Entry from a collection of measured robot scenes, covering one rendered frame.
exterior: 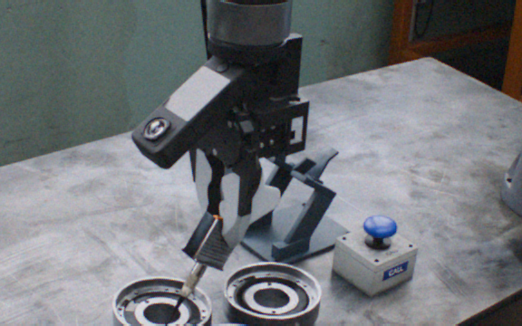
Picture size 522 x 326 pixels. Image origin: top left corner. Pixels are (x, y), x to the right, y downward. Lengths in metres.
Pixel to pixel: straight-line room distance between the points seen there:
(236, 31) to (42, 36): 1.83
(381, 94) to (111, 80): 1.33
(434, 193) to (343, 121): 0.24
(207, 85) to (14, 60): 1.80
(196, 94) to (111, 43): 1.92
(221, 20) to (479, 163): 0.69
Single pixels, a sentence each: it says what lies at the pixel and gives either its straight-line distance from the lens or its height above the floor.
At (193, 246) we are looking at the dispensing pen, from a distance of 0.94.
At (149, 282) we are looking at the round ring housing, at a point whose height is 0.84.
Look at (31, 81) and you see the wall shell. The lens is 2.67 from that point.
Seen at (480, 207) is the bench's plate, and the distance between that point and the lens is 1.32.
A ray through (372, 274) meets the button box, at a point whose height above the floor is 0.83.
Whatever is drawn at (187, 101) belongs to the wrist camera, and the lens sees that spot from 0.85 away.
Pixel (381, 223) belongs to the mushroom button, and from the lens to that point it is 1.10.
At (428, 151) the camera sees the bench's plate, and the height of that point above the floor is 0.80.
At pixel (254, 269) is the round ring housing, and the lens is 1.07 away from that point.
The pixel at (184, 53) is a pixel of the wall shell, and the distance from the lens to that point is 2.92.
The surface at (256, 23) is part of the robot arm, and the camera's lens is 0.83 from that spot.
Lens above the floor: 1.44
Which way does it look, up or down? 28 degrees down
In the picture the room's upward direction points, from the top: 4 degrees clockwise
